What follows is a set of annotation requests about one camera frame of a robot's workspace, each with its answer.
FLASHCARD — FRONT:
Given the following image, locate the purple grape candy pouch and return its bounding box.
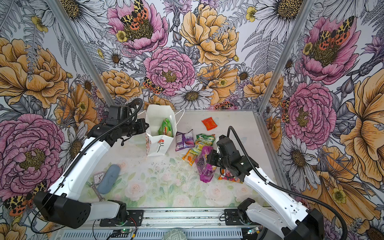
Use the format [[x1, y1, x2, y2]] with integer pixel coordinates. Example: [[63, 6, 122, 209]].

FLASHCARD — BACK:
[[195, 146, 217, 183]]

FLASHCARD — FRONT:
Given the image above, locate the red orange snack packet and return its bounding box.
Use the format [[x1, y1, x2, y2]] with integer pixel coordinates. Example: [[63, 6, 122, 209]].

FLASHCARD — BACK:
[[218, 169, 243, 184]]

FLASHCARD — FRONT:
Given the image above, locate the metal wrench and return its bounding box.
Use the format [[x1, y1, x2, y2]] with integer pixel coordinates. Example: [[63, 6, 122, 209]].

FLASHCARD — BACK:
[[90, 183, 105, 202]]

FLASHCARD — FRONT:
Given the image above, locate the floral table mat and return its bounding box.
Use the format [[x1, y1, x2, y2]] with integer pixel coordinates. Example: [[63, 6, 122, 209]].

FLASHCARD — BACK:
[[77, 143, 277, 208]]

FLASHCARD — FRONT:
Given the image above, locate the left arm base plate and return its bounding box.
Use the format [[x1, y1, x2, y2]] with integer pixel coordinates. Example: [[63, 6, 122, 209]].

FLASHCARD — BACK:
[[100, 210, 145, 227]]

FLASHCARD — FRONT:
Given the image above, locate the small red sachet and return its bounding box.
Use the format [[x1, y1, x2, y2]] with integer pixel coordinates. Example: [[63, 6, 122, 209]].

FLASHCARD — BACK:
[[202, 117, 218, 131]]

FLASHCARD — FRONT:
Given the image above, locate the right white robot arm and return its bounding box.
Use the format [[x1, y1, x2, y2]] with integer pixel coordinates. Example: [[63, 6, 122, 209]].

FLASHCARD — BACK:
[[208, 126, 348, 240]]

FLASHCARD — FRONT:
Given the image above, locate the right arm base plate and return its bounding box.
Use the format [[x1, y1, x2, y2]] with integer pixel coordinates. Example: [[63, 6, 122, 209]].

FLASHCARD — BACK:
[[224, 209, 250, 226]]

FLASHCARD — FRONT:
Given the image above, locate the green yellow candy packet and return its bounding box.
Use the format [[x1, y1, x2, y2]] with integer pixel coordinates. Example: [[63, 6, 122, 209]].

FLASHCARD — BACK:
[[195, 134, 216, 151]]

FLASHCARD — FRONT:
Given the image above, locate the small white clock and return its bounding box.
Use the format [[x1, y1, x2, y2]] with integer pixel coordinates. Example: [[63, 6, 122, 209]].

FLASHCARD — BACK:
[[93, 172, 106, 185]]

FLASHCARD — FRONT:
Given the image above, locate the aluminium front rail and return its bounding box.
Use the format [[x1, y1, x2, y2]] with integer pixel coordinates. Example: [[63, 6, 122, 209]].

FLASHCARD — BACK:
[[53, 206, 271, 230]]

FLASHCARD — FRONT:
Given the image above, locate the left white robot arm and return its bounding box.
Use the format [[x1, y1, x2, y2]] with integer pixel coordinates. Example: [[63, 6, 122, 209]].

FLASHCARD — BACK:
[[34, 99, 149, 229]]

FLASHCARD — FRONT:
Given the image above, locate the green chips bag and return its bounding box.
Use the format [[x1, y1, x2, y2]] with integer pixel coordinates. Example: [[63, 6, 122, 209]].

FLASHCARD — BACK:
[[158, 118, 173, 137]]

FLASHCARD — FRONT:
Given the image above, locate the grey oval case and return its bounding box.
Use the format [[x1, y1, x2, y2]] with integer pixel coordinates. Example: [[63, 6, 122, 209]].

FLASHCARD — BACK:
[[97, 165, 121, 195]]

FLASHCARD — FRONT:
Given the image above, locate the white paper bag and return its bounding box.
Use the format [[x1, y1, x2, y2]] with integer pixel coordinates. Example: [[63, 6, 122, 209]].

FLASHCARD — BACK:
[[145, 105, 185, 157]]

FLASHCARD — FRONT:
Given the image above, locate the small purple snack bag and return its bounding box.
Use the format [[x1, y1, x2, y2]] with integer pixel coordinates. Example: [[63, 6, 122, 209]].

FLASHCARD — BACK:
[[175, 130, 195, 152]]

